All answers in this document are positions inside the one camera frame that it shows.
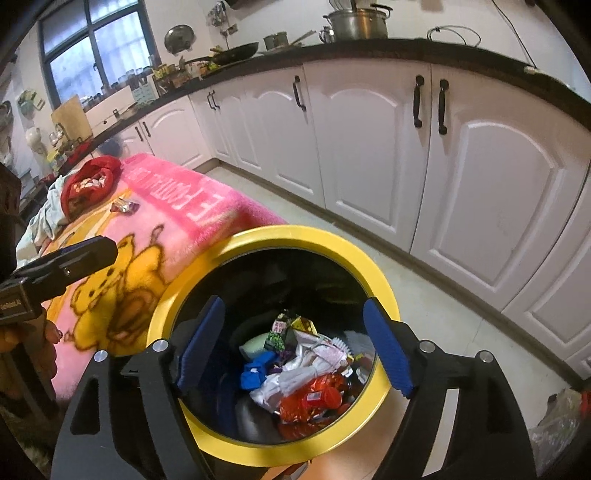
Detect row of glass jars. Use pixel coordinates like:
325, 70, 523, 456
81, 67, 153, 105

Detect pink printed blanket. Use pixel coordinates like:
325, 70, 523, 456
16, 154, 289, 398

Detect yellow-rimmed black trash bin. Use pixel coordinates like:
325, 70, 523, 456
147, 225, 402, 480

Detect black wok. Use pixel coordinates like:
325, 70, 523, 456
185, 41, 260, 66

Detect steel stock pot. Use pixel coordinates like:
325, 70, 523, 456
323, 4, 393, 41

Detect black kitchen countertop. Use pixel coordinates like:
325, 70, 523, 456
18, 37, 591, 186

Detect light blue cloth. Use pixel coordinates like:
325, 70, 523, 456
16, 173, 77, 251

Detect clear plastic bag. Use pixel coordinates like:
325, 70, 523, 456
529, 388, 591, 459

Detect coiled black cable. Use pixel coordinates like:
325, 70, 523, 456
427, 25, 481, 47

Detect black power cable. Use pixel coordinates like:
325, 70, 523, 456
492, 0, 533, 64

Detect yellow wrapper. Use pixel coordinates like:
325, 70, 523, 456
288, 315, 317, 336

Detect white lower cabinets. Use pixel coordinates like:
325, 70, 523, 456
106, 60, 591, 372

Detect person's left hand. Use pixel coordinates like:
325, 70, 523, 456
0, 318, 63, 409

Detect wall hook rack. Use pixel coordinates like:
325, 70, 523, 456
208, 2, 239, 36

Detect green purple wrapper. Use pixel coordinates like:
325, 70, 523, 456
263, 314, 293, 352

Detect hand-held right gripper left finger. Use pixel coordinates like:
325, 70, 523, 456
50, 295, 227, 480

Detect steel pot lid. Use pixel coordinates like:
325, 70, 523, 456
164, 24, 195, 54

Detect red cloth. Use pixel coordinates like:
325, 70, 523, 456
60, 155, 123, 219

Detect red plastic wrapper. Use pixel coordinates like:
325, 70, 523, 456
277, 373, 357, 426

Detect teal knife holder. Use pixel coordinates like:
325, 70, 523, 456
131, 76, 160, 105

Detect row of sauce bottles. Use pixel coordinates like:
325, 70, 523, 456
152, 60, 219, 86

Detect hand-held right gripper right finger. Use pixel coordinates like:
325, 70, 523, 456
362, 298, 539, 480

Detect wooden cutting board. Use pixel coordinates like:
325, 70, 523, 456
51, 95, 93, 140

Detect window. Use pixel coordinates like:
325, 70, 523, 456
39, 0, 160, 110

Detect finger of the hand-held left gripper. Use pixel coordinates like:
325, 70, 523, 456
45, 235, 119, 302

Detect white ceramic jug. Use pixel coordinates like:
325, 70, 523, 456
25, 127, 49, 172

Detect green scouring sponge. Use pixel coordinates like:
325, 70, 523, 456
240, 336, 273, 361

